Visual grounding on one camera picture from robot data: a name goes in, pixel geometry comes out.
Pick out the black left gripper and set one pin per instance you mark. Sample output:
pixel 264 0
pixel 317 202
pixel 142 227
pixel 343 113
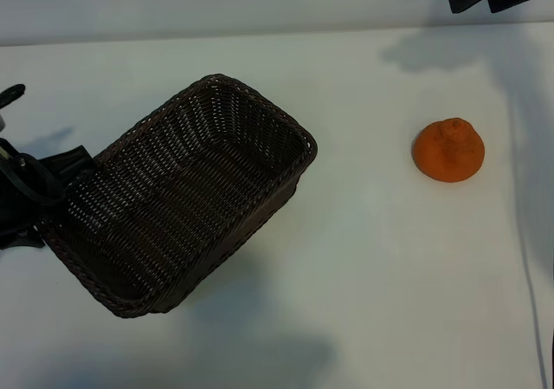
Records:
pixel 17 215

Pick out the dark brown woven basket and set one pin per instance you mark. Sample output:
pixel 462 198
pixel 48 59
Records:
pixel 182 198

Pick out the orange with knobby top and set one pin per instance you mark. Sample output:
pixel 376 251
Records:
pixel 448 155

